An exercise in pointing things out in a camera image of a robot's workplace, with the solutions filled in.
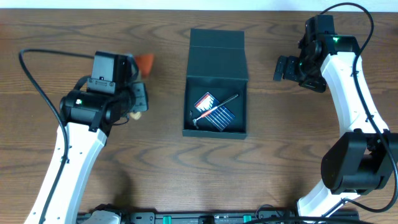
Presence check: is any dark green gift box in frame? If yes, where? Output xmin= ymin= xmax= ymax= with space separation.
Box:
xmin=182 ymin=29 xmax=249 ymax=139

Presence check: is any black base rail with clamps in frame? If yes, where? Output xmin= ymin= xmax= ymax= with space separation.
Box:
xmin=77 ymin=203 xmax=360 ymax=224

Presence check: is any orange scraper with wooden handle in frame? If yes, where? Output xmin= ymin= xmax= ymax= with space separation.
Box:
xmin=129 ymin=53 xmax=155 ymax=121

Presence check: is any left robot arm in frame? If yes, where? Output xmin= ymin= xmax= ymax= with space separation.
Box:
xmin=19 ymin=50 xmax=154 ymax=223

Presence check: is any clear precision screwdriver set case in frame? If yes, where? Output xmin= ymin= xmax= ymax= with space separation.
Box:
xmin=193 ymin=92 xmax=236 ymax=133

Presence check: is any red black handled hammer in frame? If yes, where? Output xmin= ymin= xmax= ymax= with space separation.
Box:
xmin=189 ymin=93 xmax=239 ymax=129

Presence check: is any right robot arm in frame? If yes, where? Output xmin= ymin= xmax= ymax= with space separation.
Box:
xmin=273 ymin=14 xmax=397 ymax=217

